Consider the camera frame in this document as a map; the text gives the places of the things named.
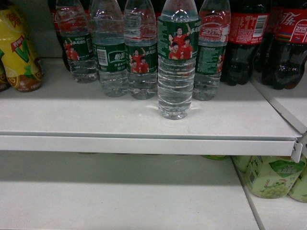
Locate yellow lemon tea bottle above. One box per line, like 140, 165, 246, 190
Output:
0, 5, 44, 92

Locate lower white shelf board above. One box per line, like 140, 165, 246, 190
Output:
0, 151, 258, 230

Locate water bottle green label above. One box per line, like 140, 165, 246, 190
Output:
157, 0, 201, 120

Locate cola bottle red label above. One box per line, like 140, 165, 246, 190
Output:
221, 0, 272, 86

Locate middle water bottle red players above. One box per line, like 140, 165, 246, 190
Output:
124, 0, 157, 100

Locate right cola bottle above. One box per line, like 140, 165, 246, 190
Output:
261, 0, 307, 90

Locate right rear water bottle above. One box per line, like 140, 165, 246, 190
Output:
193, 0, 231, 101

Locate brown tea bottle left edge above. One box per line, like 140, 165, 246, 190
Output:
0, 61, 11, 92

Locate barcode label water bottle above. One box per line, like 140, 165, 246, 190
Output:
89, 0, 129, 97

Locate green grape juice bottle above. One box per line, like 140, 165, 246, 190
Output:
244, 156, 307, 199

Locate far left water bottle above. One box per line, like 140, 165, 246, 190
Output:
56, 0, 97, 83

